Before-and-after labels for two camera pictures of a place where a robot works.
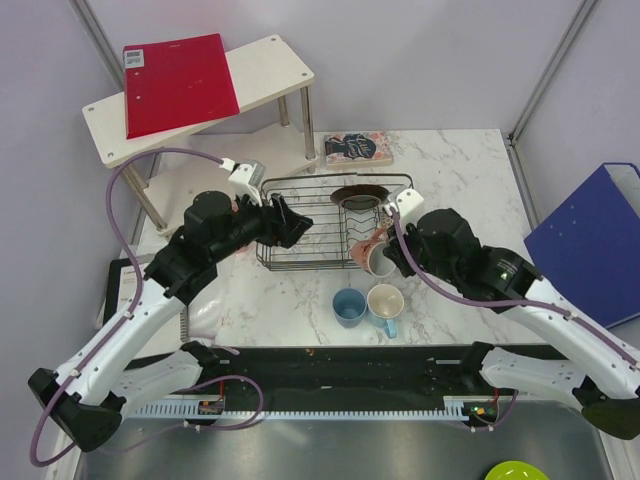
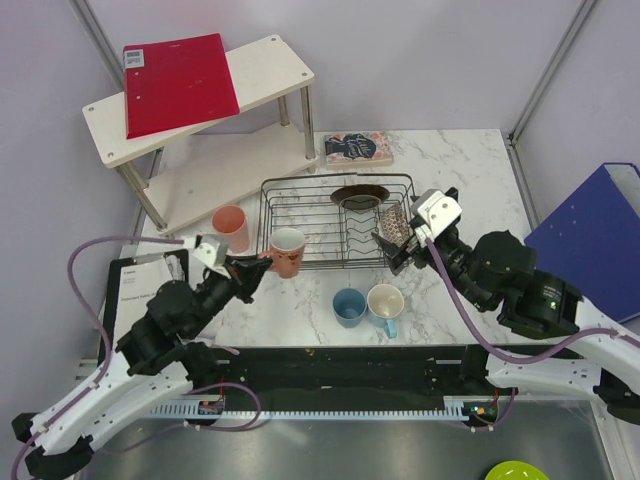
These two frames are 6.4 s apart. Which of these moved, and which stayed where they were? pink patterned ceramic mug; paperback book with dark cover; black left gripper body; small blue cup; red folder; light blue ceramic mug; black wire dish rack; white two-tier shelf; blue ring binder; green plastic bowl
Moved: pink patterned ceramic mug; black left gripper body
Stayed: white two-tier shelf; light blue ceramic mug; black wire dish rack; small blue cup; blue ring binder; paperback book with dark cover; red folder; green plastic bowl
